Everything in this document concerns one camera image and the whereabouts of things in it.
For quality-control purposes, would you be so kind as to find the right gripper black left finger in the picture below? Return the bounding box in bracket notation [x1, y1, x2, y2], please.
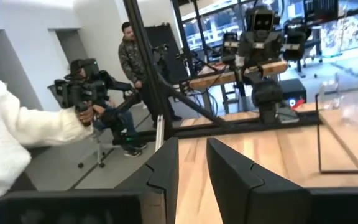
[115, 136, 180, 224]

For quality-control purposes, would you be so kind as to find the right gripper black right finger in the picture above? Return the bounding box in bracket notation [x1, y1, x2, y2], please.
[206, 138, 312, 224]

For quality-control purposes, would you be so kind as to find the silver aluminium extrusion bar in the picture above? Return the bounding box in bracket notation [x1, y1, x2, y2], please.
[155, 114, 165, 152]

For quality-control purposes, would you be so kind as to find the black equipment box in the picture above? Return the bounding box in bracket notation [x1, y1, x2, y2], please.
[280, 78, 308, 103]

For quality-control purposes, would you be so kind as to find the wooden background table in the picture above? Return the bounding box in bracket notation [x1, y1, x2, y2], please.
[188, 60, 289, 114]

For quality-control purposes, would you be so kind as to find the red tool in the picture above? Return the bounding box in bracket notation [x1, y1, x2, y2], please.
[289, 98, 306, 110]

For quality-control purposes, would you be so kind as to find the person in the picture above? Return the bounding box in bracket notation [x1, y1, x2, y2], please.
[117, 21, 183, 122]
[65, 58, 149, 158]
[0, 58, 94, 208]

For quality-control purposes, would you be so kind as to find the office chair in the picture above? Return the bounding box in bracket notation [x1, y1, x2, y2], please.
[76, 136, 117, 169]

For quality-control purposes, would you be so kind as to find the black panel board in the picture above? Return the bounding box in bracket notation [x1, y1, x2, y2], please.
[144, 23, 190, 84]

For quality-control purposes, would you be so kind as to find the person's hand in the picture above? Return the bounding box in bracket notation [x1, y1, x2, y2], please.
[75, 101, 105, 125]

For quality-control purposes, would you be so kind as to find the black aluminium table frame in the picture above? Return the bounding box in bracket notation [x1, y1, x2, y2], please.
[122, 0, 321, 153]

